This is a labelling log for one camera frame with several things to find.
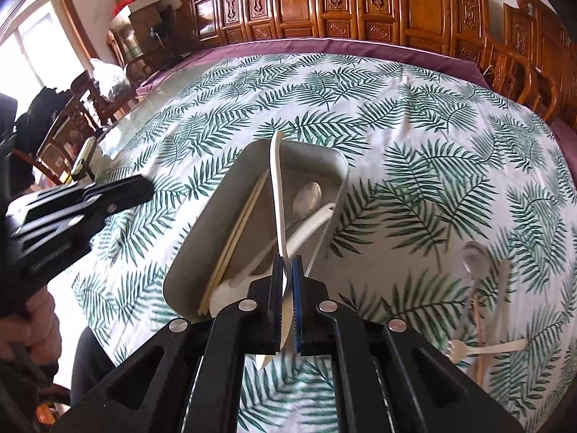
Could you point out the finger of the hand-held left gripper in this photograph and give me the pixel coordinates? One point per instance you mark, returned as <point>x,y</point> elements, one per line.
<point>121,191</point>

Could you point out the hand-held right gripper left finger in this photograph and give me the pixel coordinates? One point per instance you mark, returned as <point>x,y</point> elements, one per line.
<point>272,306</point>

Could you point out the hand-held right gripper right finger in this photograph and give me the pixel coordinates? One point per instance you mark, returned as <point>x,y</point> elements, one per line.
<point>297,306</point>

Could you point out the wooden chopstick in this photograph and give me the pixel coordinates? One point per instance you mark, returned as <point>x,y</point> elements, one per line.
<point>243,230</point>
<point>478,324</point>
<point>234,257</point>

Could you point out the white plastic spoon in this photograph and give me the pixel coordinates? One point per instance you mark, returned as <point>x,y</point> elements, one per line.
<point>311,225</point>

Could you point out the grey metal rectangular tin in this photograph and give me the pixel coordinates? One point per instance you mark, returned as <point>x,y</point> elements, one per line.
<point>212,216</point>

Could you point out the cream disposable knife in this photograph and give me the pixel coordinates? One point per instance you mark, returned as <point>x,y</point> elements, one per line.
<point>276,189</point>

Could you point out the clear plastic spoon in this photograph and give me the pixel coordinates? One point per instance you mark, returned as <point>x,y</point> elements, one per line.
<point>473,259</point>

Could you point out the cream disposable fork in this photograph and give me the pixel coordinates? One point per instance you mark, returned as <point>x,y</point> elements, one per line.
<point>491,349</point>

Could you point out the person's left hand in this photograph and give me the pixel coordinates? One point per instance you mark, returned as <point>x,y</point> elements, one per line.
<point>40,329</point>

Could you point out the small beige black box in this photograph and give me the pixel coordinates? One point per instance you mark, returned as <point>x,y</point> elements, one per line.
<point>83,158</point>

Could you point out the dark wooden chair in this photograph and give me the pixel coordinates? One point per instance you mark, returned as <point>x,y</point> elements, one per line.
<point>67,135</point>

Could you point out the dark clothing pile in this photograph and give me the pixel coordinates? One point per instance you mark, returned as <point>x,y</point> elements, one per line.
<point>43,112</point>

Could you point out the white plastic bag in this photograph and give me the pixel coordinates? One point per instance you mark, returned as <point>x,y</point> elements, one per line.
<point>108,79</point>

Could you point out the person's dark pants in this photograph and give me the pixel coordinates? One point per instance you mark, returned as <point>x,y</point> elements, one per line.
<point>90,370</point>

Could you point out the tall-backed wooden chair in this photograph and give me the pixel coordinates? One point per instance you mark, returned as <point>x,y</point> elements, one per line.
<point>119,47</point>

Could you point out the black standing fan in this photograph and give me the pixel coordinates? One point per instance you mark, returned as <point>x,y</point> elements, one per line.
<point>157,34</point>

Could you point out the white open box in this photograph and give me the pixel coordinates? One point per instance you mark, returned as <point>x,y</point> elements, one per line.
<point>144,0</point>

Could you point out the leaf-print tablecloth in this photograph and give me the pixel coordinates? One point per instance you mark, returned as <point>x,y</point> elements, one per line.
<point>405,121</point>

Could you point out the purple sofa cushion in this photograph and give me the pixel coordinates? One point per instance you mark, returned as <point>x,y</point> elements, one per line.
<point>360,45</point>

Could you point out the carved wooden sofa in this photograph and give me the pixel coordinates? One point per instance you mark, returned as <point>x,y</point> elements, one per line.
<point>360,0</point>

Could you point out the purple armchair cushion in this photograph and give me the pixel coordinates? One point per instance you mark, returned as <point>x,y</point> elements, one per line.
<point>569,149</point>

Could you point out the carved wooden armchair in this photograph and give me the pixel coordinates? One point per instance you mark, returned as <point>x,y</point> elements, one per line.
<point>541,31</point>

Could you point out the wooden window frame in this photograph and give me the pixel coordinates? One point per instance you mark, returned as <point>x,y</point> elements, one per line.
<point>74,22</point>

